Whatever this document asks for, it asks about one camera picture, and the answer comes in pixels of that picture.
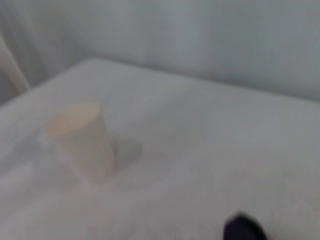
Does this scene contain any white paper cup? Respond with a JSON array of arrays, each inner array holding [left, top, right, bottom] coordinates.
[[42, 100, 117, 185]]

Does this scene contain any dark purple rag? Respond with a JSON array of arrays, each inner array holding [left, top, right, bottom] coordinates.
[[222, 211, 269, 240]]

